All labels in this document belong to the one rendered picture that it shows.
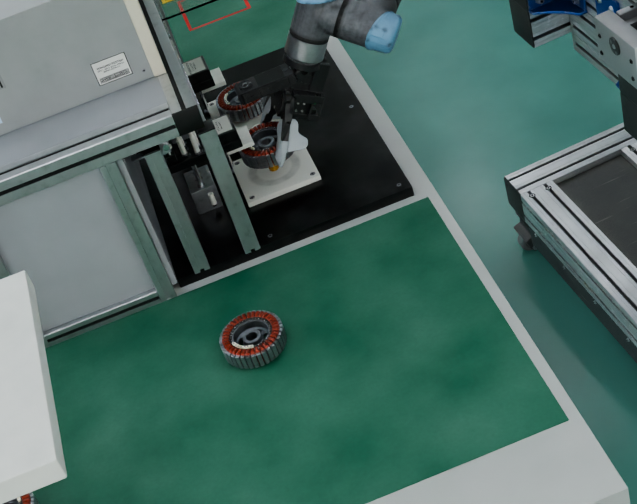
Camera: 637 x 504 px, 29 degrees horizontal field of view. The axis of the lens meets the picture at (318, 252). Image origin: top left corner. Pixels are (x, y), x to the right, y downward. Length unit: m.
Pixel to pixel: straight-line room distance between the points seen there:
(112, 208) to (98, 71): 0.24
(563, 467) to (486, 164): 1.85
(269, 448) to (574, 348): 1.21
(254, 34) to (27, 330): 1.47
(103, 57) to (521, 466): 0.97
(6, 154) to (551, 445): 1.02
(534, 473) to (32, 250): 0.94
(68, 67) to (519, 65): 2.06
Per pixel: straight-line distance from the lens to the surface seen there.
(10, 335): 1.67
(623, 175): 3.17
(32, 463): 1.50
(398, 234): 2.28
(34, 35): 2.16
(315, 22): 2.30
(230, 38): 3.00
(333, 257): 2.28
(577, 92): 3.82
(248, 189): 2.45
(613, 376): 2.98
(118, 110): 2.18
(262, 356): 2.12
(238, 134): 2.43
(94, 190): 2.18
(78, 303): 2.31
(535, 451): 1.89
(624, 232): 3.01
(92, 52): 2.19
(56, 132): 2.19
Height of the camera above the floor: 2.22
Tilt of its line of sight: 40 degrees down
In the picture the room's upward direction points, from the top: 19 degrees counter-clockwise
